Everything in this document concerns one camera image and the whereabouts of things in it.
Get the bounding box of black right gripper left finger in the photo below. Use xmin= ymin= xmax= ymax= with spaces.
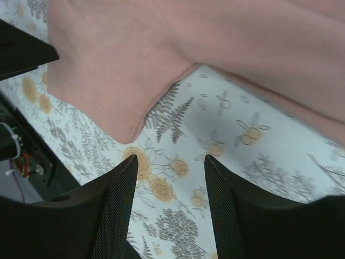
xmin=1 ymin=155 xmax=139 ymax=259

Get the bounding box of pink t shirt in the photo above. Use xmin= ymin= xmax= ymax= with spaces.
xmin=47 ymin=0 xmax=344 ymax=144

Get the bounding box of floral patterned table mat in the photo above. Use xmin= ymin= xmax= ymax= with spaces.
xmin=1 ymin=1 xmax=344 ymax=258

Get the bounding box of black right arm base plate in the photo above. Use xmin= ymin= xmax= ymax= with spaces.
xmin=1 ymin=94 xmax=80 ymax=202

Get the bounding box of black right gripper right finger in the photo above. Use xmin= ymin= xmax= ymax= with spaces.
xmin=204 ymin=155 xmax=344 ymax=258

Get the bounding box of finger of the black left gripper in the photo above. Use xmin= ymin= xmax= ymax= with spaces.
xmin=0 ymin=20 xmax=59 ymax=81

